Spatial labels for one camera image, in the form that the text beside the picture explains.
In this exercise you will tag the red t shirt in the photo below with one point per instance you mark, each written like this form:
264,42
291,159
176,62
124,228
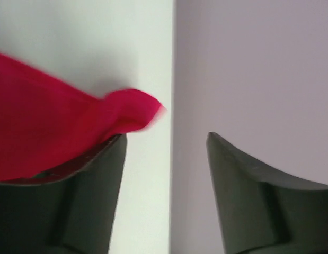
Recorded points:
45,122

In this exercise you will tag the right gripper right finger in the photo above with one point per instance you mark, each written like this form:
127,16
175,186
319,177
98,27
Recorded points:
262,209

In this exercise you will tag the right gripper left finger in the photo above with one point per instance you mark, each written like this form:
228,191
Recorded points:
68,209

